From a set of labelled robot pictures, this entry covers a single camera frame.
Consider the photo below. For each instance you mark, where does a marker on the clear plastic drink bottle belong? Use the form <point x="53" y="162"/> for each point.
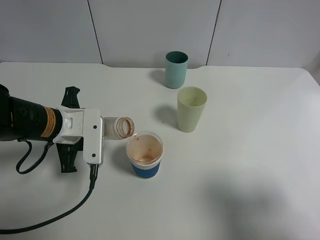
<point x="118" y="128"/>

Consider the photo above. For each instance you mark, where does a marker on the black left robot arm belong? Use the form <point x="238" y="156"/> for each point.
<point x="25" y="120"/>

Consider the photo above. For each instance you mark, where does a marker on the glass cup blue sleeve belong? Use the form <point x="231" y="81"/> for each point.
<point x="145" y="150"/>

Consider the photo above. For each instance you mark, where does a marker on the pale green plastic cup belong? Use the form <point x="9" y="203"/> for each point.
<point x="190" y="104"/>

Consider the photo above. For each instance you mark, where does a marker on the teal plastic cup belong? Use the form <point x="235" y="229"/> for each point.
<point x="176" y="63"/>

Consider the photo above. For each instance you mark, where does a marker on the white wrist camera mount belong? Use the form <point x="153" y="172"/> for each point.
<point x="83" y="123"/>

